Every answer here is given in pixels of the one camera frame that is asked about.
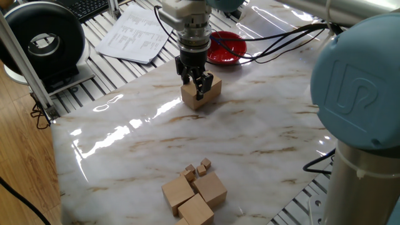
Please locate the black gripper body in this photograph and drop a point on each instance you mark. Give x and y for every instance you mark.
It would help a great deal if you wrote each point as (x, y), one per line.
(193, 57)

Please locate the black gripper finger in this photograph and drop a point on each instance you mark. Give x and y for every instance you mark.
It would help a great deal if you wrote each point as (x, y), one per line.
(204, 82)
(184, 73)

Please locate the large wooden cube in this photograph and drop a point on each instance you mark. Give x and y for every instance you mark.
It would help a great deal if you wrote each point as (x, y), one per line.
(177, 194)
(196, 209)
(182, 222)
(189, 97)
(217, 86)
(211, 189)

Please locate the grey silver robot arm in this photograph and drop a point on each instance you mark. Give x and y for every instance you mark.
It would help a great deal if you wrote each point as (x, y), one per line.
(359, 93)

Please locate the white printed paper stack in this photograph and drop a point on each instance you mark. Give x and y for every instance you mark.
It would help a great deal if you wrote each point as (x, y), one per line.
(134, 37)

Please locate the red glossy bowl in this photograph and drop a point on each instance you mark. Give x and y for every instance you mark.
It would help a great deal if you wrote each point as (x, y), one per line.
(229, 50)

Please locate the white marble pattern board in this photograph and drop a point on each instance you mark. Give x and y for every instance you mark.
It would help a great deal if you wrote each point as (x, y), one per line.
(218, 140)

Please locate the small wooden cube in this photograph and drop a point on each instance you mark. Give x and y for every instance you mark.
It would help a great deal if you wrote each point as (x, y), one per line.
(206, 163)
(188, 175)
(192, 180)
(201, 170)
(190, 168)

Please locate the short metal upright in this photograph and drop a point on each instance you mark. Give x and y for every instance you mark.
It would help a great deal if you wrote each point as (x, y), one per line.
(114, 9)

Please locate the black computer keyboard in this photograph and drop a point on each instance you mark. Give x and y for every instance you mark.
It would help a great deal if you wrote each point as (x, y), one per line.
(87, 7)

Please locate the white wrist mount housing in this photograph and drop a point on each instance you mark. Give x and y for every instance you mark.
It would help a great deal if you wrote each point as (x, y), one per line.
(179, 11)

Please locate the aluminium frame post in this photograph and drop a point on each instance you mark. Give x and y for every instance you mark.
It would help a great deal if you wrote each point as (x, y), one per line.
(28, 72)

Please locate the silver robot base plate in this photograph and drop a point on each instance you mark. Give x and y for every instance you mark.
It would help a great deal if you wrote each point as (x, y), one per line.
(315, 212)

